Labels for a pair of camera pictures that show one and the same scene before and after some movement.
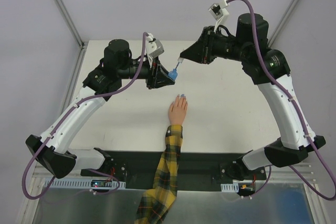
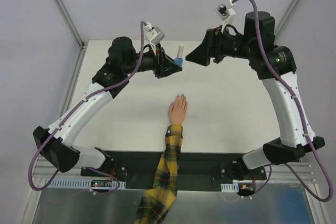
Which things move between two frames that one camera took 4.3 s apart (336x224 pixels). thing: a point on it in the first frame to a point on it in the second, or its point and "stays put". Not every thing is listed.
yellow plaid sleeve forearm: [155, 203] stays put
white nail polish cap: [180, 59] to [180, 52]
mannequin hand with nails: [177, 110] stays put
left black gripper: [153, 74] to [159, 64]
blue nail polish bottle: [173, 74] to [179, 61]
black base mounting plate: [195, 171] stays put
